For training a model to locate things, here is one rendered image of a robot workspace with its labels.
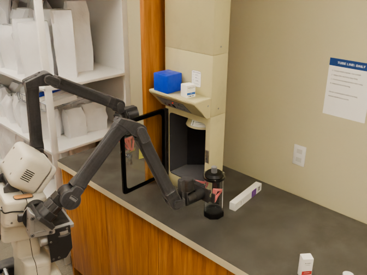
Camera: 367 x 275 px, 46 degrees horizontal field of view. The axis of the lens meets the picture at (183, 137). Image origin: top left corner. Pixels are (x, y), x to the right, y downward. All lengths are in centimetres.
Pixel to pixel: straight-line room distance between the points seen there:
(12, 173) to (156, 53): 93
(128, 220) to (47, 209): 75
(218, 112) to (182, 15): 49
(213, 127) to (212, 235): 52
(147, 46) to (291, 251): 119
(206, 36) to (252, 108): 62
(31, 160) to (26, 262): 47
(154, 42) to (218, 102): 45
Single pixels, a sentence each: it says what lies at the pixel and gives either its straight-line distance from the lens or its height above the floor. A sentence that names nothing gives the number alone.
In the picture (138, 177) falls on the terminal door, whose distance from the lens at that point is 227.
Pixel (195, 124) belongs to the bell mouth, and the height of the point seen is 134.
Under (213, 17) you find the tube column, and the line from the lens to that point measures 197.
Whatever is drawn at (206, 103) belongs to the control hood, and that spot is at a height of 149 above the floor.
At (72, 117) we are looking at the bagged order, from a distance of 314.
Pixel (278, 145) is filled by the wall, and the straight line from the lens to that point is 242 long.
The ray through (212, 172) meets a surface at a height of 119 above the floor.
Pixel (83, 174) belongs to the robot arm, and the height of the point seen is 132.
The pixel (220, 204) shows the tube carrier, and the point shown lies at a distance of 210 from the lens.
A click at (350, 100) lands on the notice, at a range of 215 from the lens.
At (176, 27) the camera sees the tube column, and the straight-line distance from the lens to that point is 213.
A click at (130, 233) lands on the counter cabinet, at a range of 243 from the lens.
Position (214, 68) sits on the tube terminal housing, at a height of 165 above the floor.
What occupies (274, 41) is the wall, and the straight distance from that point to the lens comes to 230.
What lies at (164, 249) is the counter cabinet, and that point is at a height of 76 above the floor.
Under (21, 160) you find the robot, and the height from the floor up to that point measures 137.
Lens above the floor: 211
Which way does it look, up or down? 22 degrees down
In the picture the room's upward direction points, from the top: 1 degrees clockwise
